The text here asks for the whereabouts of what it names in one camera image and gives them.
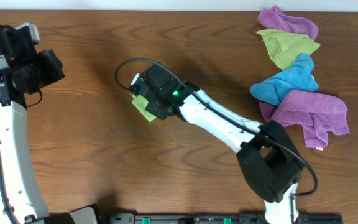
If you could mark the large purple cloth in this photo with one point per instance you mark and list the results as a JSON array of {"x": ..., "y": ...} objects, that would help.
[{"x": 317, "y": 114}]

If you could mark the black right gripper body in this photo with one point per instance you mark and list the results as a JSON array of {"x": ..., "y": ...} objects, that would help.
[{"x": 155, "y": 107}]

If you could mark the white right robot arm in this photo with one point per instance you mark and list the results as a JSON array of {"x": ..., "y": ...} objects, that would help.
[{"x": 267, "y": 156}]

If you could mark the light green cloth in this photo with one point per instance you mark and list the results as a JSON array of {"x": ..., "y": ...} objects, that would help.
[{"x": 141, "y": 103}]

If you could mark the blue cloth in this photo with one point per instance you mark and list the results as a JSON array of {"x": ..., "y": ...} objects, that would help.
[{"x": 296, "y": 77}]

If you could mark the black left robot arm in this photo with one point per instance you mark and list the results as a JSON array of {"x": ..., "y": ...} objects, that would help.
[{"x": 20, "y": 197}]

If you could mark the purple cloth at top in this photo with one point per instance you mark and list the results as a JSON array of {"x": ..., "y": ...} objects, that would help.
[{"x": 275, "y": 18}]

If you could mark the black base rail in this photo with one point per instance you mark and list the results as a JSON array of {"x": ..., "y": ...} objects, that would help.
[{"x": 247, "y": 218}]

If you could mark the olive green cloth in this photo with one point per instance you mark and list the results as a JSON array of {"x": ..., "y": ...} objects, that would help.
[{"x": 284, "y": 47}]

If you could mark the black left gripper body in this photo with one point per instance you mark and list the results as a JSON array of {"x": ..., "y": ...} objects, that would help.
[{"x": 46, "y": 65}]

